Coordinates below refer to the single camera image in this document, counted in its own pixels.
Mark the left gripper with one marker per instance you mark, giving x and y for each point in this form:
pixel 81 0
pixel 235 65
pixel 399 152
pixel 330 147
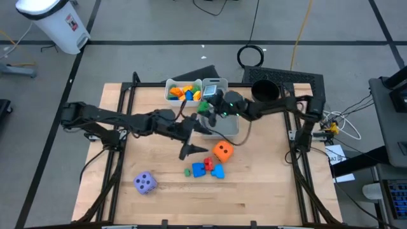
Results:
pixel 186 128

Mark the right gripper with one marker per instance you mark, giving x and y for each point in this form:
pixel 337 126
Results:
pixel 230 105

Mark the white playing card box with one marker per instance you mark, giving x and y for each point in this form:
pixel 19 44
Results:
pixel 210 91

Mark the red toy block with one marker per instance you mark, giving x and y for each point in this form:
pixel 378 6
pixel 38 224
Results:
pixel 208 163

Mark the orange foam die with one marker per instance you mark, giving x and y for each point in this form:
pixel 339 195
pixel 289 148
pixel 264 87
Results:
pixel 223 152

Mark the orange-yellow toy block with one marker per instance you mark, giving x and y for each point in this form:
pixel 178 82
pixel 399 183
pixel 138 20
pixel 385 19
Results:
pixel 187 88

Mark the small green toy block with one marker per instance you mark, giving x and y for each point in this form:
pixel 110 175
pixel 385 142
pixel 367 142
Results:
pixel 187 172

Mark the light blue toy block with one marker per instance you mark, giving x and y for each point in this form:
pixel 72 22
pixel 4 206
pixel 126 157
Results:
pixel 218 172

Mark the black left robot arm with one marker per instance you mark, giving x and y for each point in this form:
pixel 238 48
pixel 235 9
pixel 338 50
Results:
pixel 105 116

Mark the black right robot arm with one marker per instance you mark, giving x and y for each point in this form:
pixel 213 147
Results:
pixel 273 106

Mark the grey plastic bin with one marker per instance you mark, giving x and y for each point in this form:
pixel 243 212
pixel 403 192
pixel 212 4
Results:
pixel 227 127

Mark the white plastic bin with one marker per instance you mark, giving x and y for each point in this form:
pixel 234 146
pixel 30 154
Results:
pixel 222 83
pixel 182 103

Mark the black flat board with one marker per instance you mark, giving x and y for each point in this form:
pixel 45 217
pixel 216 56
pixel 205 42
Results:
pixel 200 74

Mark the purple foam die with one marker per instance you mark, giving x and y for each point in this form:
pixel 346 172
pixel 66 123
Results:
pixel 145 183

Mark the black perforated panel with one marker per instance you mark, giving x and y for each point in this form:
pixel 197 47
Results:
pixel 286 76

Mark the silver mounting plate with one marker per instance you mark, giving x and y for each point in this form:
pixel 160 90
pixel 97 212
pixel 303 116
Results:
pixel 292 135

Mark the black table clamp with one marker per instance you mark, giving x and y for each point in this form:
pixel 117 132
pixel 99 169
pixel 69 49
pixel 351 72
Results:
pixel 253 224
pixel 165 224

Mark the yellow connector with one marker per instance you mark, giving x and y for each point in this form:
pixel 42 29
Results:
pixel 334 128

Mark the white paper sheet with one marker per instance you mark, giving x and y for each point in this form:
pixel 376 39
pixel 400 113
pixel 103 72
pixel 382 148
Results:
pixel 334 152

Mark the black desk beam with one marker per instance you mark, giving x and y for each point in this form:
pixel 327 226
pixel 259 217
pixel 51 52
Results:
pixel 359 162

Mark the grey desk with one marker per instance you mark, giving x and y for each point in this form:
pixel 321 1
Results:
pixel 388 127

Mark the grey rounded device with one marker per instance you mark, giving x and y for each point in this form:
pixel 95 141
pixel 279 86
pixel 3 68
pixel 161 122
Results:
pixel 372 191

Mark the white trash can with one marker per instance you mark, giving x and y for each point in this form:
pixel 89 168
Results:
pixel 54 22

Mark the grey floor leg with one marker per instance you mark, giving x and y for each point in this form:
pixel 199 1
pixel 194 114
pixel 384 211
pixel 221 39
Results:
pixel 19 70

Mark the black equipment stand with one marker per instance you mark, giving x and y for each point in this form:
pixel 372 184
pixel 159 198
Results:
pixel 4 106

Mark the blue-lit keyboard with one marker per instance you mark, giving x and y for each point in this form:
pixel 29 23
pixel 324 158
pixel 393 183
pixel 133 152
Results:
pixel 399 197

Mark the black aluminium table frame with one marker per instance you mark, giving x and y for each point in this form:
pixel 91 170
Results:
pixel 146 85

